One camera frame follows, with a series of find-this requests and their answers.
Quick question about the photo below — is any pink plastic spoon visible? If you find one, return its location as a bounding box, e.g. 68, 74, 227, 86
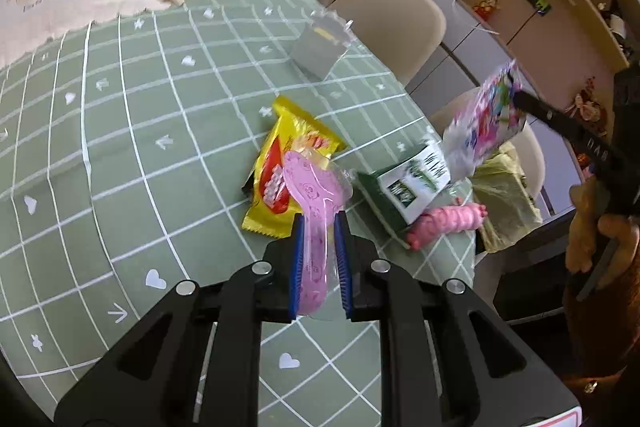
283, 148, 352, 319

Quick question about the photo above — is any colourful pink snack bag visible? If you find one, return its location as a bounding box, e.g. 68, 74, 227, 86
440, 60, 526, 182

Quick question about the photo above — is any green trash bag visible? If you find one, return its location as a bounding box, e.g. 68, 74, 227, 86
470, 142, 542, 254

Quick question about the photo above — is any right hand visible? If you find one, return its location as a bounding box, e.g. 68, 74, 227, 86
565, 178, 639, 289

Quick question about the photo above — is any yellow red candy wrapper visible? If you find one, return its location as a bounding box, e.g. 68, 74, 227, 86
242, 95, 346, 239

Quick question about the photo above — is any red doll figurine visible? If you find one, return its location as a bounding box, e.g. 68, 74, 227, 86
565, 77, 608, 138

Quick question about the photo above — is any green white tea packet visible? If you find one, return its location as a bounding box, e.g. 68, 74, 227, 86
357, 141, 451, 241

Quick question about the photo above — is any near beige chair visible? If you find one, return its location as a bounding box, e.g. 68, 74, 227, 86
430, 87, 546, 198

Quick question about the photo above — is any pink sausage toy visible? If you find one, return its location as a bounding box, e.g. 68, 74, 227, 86
406, 202, 488, 251

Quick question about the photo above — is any green grid tablecloth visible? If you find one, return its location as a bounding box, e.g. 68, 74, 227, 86
0, 0, 476, 427

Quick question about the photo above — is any middle beige chair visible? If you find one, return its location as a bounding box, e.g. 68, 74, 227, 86
330, 0, 447, 84

